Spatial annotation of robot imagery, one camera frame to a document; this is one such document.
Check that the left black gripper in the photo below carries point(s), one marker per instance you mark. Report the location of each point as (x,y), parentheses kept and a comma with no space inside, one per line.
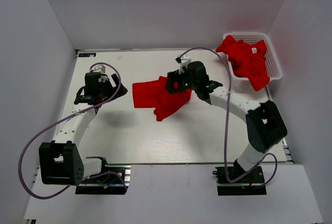
(121,91)

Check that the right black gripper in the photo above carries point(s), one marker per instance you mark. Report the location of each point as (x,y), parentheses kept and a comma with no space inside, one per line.
(173,77)

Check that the red t shirt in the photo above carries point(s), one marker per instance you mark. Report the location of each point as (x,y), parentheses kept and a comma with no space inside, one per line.
(152,94)

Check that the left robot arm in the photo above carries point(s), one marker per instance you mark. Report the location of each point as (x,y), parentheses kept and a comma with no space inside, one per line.
(60,160)

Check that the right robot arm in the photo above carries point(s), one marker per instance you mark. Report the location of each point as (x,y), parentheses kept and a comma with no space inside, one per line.
(264,124)

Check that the red t shirts pile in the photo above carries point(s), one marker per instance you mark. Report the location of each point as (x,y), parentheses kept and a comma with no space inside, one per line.
(247,61)

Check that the blue table label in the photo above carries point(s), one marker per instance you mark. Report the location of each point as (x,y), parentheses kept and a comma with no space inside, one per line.
(86,55)

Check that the white plastic basket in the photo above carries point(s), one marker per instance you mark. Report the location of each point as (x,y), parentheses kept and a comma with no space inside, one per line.
(272,64)

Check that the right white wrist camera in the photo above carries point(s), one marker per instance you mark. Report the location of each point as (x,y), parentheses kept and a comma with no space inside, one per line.
(183,62)

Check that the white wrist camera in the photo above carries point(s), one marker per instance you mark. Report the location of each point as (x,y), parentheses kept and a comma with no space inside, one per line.
(99,68)
(183,62)

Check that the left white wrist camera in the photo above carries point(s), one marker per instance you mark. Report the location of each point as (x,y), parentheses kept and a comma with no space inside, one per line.
(99,68)

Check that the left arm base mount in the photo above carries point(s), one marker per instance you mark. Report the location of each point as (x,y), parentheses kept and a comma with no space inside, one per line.
(115,182)

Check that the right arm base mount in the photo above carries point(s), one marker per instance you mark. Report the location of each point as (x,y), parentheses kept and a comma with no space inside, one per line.
(245,186)

